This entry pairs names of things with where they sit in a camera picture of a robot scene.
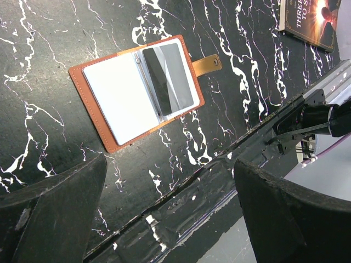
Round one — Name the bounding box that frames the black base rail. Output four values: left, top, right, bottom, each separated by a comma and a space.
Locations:
82, 59, 351, 263

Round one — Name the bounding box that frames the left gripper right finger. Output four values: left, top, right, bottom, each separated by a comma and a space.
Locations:
234, 159, 350, 262

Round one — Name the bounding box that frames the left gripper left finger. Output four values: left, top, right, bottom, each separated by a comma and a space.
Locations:
1, 154, 107, 262

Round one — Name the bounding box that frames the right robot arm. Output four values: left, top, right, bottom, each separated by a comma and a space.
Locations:
269, 100, 350, 144

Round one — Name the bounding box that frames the dark red picture book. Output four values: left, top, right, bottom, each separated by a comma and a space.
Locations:
279, 0, 341, 53

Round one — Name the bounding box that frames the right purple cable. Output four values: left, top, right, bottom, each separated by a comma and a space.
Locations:
301, 131, 351, 168

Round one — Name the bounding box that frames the brown leather card holder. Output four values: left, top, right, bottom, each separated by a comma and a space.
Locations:
69, 35, 222, 153

